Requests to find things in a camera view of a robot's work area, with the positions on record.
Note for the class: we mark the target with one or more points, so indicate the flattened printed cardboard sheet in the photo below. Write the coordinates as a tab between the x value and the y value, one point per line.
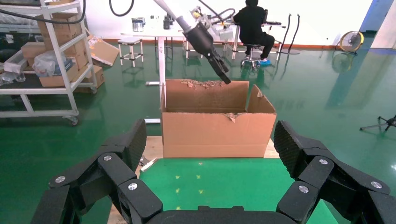
103	52

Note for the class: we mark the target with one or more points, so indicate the white desk with T-leg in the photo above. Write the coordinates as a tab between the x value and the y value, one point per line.
161	61

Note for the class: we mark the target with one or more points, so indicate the black bottle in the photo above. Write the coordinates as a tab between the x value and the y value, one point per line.
166	24

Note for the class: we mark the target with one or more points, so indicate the silver metal clamp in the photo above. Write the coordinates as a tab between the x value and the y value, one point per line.
148	164

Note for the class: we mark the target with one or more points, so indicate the small brown cardboard box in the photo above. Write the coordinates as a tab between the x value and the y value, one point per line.
32	49

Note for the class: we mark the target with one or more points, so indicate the green table mat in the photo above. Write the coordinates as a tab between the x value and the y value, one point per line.
222	182

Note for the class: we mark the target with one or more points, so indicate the white plastic tray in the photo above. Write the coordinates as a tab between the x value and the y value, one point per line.
17	63

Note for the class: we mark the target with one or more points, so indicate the small white metal stool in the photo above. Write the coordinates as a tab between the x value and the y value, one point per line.
130	40
193	51

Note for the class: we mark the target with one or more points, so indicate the flat brown cardboard box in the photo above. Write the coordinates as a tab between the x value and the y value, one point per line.
55	81

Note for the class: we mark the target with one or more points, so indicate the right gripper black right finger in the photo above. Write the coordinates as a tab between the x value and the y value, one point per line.
334	185

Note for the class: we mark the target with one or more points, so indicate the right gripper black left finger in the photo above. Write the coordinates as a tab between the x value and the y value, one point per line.
108	179

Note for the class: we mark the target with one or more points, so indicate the large brown cardboard box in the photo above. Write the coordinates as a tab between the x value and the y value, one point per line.
68	29

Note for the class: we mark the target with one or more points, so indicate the clear plastic cups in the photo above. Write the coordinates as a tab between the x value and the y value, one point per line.
12	77

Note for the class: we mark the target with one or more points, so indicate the black chrome office stool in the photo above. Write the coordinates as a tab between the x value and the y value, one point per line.
250	63

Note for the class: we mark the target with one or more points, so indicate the large open cardboard carton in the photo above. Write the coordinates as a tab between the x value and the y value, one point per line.
213	136

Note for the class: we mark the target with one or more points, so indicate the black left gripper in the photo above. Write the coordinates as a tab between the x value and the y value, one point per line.
201	38

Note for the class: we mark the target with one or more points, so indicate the clear plastic bag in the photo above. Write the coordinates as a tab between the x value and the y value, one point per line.
49	63

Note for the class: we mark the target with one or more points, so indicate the tall brown cardboard box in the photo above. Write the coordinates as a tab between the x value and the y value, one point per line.
80	58

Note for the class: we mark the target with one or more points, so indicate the seated person in black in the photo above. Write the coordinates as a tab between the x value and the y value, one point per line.
252	24

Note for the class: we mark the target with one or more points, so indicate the yellow floor fan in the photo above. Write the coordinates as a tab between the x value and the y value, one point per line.
351	41

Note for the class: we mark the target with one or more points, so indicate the white wheeled shelf cart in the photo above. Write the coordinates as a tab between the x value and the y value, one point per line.
37	91

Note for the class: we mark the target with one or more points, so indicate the silver metal can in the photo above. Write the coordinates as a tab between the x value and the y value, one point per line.
138	25

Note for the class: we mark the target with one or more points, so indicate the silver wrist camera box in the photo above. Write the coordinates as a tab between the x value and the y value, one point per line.
224	33

